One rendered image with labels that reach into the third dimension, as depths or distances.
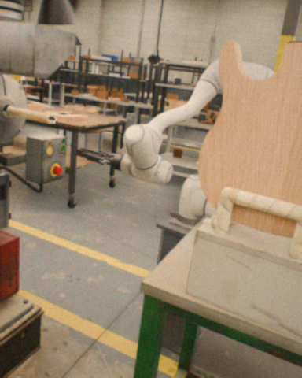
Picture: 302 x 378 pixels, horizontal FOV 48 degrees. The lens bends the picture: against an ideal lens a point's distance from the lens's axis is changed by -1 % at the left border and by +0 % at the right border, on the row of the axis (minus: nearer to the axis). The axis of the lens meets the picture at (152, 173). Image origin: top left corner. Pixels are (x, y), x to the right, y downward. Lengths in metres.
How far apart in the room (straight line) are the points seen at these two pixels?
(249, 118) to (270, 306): 0.41
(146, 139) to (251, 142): 0.51
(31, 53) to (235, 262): 0.76
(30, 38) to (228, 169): 0.64
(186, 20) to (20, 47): 11.97
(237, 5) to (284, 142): 11.83
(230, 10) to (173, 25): 2.01
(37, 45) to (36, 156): 0.63
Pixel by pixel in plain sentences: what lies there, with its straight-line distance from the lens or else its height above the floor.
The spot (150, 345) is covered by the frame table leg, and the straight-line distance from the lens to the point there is 1.01.
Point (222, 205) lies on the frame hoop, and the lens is 0.78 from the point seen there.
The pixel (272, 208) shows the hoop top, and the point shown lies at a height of 1.20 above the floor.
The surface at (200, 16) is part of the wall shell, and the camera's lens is 12.79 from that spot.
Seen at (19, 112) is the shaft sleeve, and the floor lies 1.26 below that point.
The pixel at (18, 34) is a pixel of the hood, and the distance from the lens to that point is 1.08.
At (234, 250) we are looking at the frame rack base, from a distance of 0.79.
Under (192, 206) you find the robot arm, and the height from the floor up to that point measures 0.83.
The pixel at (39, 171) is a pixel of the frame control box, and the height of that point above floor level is 0.98.
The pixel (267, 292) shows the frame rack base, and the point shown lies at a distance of 0.81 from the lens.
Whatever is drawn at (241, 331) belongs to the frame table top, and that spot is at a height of 0.89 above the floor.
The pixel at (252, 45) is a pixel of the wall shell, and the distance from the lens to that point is 12.19.
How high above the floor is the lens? 1.42
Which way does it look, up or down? 16 degrees down
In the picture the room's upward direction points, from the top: 7 degrees clockwise
